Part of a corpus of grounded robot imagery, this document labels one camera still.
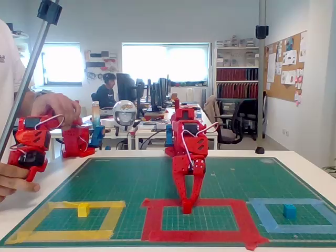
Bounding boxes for upright aluminium frame pole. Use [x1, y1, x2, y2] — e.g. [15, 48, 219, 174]
[258, 0, 267, 140]

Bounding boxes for small bright window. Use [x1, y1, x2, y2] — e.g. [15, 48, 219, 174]
[41, 42, 83, 87]

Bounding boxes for white servo cable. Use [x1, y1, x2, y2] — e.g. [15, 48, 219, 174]
[34, 114, 89, 153]
[181, 121, 220, 169]

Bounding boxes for operator left forearm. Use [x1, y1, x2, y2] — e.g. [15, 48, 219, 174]
[19, 89, 44, 116]

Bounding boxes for white helmet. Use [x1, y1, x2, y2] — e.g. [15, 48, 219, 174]
[112, 100, 138, 132]

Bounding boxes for operator left hand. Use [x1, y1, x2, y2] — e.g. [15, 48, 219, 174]
[30, 93, 82, 130]

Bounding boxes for red tape square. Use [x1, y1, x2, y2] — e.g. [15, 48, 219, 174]
[140, 198, 270, 251]

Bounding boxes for beige jacket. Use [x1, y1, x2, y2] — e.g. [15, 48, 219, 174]
[203, 95, 224, 124]

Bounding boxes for black office chair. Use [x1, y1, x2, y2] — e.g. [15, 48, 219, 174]
[215, 101, 245, 150]
[240, 99, 259, 141]

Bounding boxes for blue cube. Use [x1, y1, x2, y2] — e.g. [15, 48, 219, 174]
[282, 204, 298, 219]

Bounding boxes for green cutting mat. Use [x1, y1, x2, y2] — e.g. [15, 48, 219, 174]
[0, 156, 336, 248]

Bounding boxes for black computer monitor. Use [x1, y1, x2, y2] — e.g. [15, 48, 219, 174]
[146, 78, 160, 112]
[157, 75, 171, 108]
[115, 72, 137, 103]
[135, 78, 146, 118]

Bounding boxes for white bookshelf red binders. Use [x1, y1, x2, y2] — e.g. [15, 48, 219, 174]
[214, 39, 260, 140]

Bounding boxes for black pole clamp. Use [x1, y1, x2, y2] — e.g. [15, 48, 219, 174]
[255, 25, 269, 40]
[36, 0, 63, 26]

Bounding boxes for blue tape square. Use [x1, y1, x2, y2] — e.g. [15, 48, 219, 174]
[246, 198, 336, 234]

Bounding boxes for operator right hand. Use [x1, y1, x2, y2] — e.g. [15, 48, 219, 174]
[0, 162, 41, 203]

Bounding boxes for large bright window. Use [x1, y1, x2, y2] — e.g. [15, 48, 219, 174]
[121, 41, 211, 87]

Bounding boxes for wall tool rack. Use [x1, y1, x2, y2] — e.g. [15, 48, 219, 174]
[83, 49, 119, 80]

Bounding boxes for cork pinboard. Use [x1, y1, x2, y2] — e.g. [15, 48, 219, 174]
[263, 30, 308, 106]

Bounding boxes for yellow cube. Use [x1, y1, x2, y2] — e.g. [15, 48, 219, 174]
[77, 202, 91, 218]

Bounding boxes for yellow tape square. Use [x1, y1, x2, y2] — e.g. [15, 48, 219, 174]
[4, 201, 126, 245]

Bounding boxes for operator white shirt torso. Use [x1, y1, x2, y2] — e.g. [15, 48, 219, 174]
[0, 18, 35, 148]

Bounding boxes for seated person dark sweater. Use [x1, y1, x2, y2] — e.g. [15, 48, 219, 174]
[94, 72, 118, 109]

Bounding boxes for green potted plant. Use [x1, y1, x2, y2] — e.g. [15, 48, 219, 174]
[322, 164, 336, 180]

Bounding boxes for red leader arm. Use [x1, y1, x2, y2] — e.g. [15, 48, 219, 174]
[7, 99, 96, 182]

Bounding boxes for colourful drink bottle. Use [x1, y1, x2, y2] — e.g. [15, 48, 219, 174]
[91, 101, 102, 129]

